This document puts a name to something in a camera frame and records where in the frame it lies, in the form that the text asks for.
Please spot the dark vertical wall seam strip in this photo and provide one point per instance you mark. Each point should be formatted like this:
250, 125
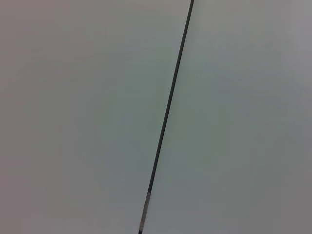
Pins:
170, 97

